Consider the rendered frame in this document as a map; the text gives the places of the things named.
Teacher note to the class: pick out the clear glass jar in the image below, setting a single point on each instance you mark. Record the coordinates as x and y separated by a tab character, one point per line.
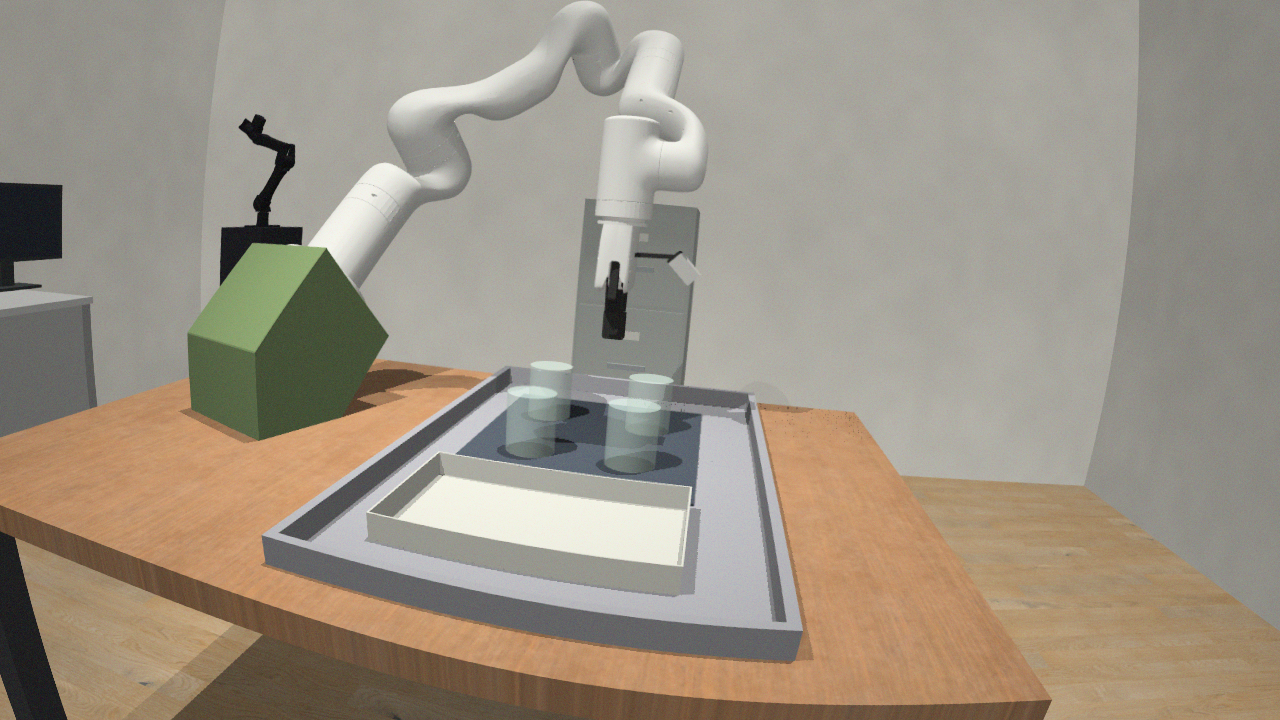
556	376
653	388
531	421
632	435

